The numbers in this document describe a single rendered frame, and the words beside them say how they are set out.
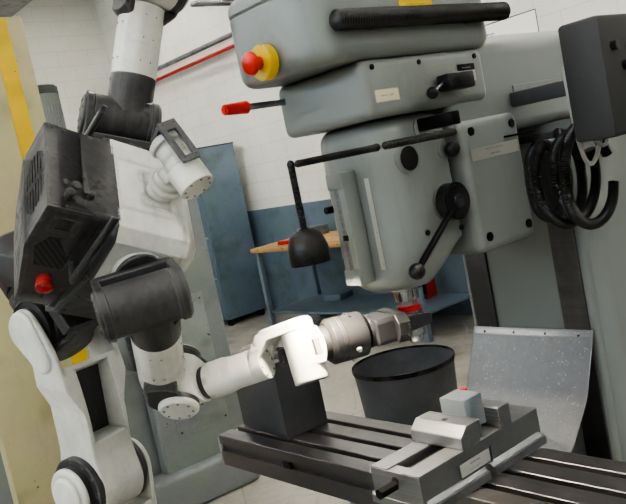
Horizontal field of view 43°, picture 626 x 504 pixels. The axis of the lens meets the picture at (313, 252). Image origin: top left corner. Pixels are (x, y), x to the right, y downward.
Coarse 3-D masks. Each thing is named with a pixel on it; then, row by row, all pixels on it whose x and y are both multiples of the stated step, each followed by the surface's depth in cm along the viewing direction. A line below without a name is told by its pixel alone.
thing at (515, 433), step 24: (504, 408) 148; (528, 408) 155; (504, 432) 148; (528, 432) 152; (408, 456) 143; (432, 456) 141; (456, 456) 139; (480, 456) 143; (504, 456) 147; (384, 480) 140; (408, 480) 135; (432, 480) 135; (456, 480) 139; (480, 480) 141
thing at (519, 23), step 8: (512, 16) 599; (520, 16) 594; (528, 16) 589; (536, 16) 584; (488, 24) 617; (496, 24) 611; (504, 24) 606; (512, 24) 601; (520, 24) 596; (528, 24) 590; (536, 24) 586; (488, 32) 618; (496, 32) 613; (504, 32) 608; (512, 32) 602; (520, 32) 597; (528, 32) 592
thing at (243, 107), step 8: (232, 104) 141; (240, 104) 142; (248, 104) 143; (256, 104) 145; (264, 104) 146; (272, 104) 147; (280, 104) 149; (224, 112) 141; (232, 112) 141; (240, 112) 142; (248, 112) 144
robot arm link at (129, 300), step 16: (160, 272) 130; (112, 288) 127; (128, 288) 127; (144, 288) 128; (160, 288) 128; (112, 304) 126; (128, 304) 126; (144, 304) 127; (160, 304) 128; (176, 304) 129; (128, 320) 126; (144, 320) 128; (160, 320) 129; (176, 320) 132; (144, 336) 132; (160, 336) 133; (176, 336) 136
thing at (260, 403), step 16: (240, 352) 202; (288, 368) 186; (256, 384) 192; (272, 384) 185; (288, 384) 186; (240, 400) 202; (256, 400) 194; (272, 400) 187; (288, 400) 186; (304, 400) 188; (320, 400) 191; (256, 416) 196; (272, 416) 189; (288, 416) 186; (304, 416) 188; (320, 416) 191; (272, 432) 191; (288, 432) 186
